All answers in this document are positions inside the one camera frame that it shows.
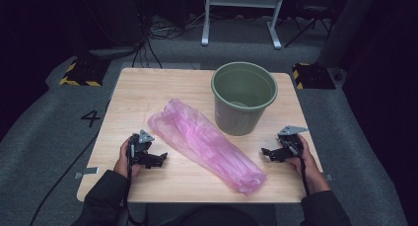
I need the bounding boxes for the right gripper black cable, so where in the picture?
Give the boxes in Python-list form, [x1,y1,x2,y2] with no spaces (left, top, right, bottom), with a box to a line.
[296,146,312,197]

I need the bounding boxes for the black floor cable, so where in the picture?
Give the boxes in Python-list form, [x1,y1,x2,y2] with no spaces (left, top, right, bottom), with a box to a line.
[29,99,111,226]

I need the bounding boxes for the black yellow striped base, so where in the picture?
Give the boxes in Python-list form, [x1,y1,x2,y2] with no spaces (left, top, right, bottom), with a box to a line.
[58,56,111,88]
[292,62,337,91]

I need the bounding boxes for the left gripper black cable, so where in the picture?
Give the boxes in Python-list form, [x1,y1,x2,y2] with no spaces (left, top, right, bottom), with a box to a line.
[121,165,146,226]

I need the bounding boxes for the person's right hand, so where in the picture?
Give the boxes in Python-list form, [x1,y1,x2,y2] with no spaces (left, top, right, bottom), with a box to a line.
[285,135,326,185]

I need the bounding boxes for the black folding stand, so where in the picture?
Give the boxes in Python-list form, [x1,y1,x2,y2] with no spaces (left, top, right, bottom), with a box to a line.
[283,0,337,49]

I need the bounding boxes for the person's left hand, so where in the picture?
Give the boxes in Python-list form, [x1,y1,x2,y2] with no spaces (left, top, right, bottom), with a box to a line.
[113,136,146,180]

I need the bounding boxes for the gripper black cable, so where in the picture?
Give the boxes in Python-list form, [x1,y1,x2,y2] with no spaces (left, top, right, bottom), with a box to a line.
[296,146,312,197]
[121,165,146,226]

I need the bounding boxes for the grey curtain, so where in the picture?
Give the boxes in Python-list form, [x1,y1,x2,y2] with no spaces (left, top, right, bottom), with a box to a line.
[315,0,380,69]

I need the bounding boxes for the green plastic bin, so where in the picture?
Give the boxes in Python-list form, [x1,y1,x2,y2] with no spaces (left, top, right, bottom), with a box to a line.
[210,61,279,137]

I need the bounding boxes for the bundle of floor cables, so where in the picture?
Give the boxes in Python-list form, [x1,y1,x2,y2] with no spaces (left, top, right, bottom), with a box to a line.
[130,8,211,69]

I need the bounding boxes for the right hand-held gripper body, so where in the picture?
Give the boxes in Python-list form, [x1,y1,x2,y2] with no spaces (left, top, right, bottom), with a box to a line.
[277,124,309,160]

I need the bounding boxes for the grey tape strip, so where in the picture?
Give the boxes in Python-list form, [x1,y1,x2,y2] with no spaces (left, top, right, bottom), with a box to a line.
[74,166,100,181]

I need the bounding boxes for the pink plastic bag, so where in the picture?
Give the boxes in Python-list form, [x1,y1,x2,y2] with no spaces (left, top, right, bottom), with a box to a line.
[147,99,268,196]

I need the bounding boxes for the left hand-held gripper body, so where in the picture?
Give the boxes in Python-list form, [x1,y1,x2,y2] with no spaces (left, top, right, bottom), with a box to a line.
[126,129,156,167]

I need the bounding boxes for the person's lap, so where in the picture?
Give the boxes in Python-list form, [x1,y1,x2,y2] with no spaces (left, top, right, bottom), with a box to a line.
[157,204,264,226]

